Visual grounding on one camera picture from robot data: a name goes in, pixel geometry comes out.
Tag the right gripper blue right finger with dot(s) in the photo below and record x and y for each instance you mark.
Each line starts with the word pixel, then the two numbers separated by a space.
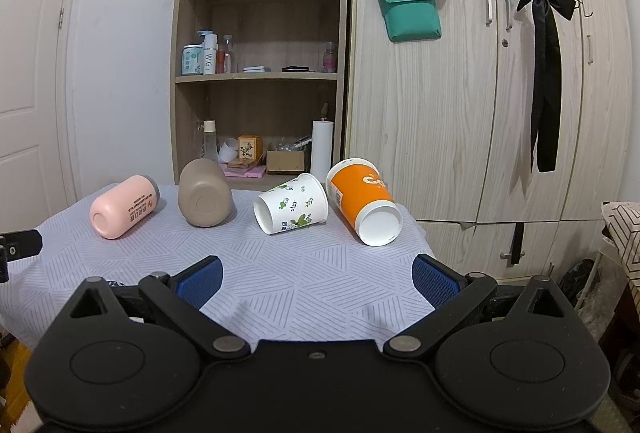
pixel 456 299

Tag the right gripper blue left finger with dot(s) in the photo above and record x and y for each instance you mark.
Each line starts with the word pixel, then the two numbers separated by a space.
pixel 178 300

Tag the orange paper cup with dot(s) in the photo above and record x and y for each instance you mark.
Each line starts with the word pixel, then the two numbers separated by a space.
pixel 356 188

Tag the taupe plastic cup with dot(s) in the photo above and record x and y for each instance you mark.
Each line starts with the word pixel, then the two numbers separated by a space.
pixel 204 196

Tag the white cup on shelf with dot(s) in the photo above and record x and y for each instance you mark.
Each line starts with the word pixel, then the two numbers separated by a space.
pixel 228 151

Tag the white green-print paper cup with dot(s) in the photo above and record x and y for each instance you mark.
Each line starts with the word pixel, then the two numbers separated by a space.
pixel 296 203

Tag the white patterned tablecloth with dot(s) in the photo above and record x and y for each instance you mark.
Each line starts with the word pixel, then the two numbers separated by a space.
pixel 318 283

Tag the pink flat box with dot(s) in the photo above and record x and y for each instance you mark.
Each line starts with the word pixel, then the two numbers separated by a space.
pixel 256 172

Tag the clear bottle beige cap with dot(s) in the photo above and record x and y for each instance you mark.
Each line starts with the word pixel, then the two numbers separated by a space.
pixel 209 149

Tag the wooden wardrobe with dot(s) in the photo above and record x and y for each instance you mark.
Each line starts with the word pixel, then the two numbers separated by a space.
pixel 446 122

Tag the small floral wooden box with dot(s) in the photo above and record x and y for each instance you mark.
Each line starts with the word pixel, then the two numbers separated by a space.
pixel 250 148

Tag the small cardboard box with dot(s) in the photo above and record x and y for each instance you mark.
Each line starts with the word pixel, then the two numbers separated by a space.
pixel 286 161

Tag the patterned cushion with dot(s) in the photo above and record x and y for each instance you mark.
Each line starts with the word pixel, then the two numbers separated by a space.
pixel 623 221

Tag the white paper towel roll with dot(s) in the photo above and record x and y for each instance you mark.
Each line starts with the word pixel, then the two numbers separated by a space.
pixel 321 149

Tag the white flat tin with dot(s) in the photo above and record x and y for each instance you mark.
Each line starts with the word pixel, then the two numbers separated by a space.
pixel 256 69

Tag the wooden shelf unit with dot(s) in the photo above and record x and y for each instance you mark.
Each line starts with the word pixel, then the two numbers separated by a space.
pixel 276 106

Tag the teal wipes canister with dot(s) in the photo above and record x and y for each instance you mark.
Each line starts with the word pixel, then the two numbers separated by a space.
pixel 192 60

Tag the white tall bottle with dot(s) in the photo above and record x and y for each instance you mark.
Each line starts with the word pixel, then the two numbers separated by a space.
pixel 209 58

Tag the black flat item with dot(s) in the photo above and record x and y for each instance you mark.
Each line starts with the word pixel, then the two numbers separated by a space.
pixel 296 69

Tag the blue pump spray bottle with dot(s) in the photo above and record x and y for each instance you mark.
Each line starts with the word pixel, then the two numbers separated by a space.
pixel 201 35

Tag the small pink bottle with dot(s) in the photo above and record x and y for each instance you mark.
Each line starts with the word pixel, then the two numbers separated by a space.
pixel 329 60

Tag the white door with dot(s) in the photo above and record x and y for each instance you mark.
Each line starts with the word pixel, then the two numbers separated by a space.
pixel 37 178

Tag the teal Redmi pouch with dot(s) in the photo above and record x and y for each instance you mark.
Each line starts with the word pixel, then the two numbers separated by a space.
pixel 411 20

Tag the black ribbon bow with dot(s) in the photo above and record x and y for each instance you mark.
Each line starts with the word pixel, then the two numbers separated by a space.
pixel 545 118

